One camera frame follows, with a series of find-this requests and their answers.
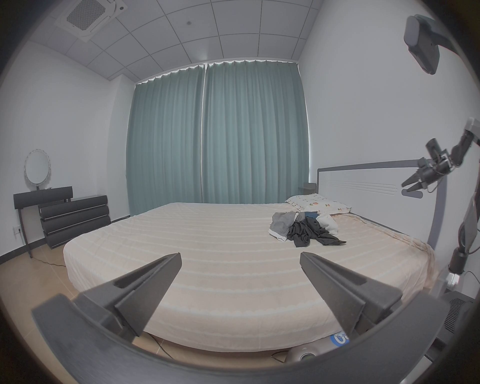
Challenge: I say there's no round white mirror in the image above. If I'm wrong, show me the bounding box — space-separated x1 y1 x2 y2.
25 149 51 189

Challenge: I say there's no blue-green curtain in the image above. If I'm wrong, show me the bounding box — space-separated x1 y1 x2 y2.
125 63 206 217
202 59 310 205

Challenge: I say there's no white printed pillow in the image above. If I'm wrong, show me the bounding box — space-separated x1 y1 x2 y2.
285 194 352 215

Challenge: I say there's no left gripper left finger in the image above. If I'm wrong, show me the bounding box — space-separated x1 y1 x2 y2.
75 252 183 343

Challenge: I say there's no black dressing table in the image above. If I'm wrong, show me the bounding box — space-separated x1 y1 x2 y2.
14 186 73 259

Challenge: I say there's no ceiling air conditioner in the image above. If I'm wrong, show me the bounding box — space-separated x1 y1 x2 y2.
54 0 128 42

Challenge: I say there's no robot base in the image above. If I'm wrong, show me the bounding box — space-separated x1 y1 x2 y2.
283 270 480 364

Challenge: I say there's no black chest of drawers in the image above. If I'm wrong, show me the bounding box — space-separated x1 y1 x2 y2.
38 195 112 249

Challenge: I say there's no pile of clothes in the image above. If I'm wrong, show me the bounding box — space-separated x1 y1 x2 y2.
268 211 347 248

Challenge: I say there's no bed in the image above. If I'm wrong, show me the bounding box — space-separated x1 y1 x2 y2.
63 159 449 353

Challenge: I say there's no black cable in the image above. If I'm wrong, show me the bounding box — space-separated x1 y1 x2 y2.
30 257 67 268

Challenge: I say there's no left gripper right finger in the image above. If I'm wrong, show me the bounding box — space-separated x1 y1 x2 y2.
299 251 404 336

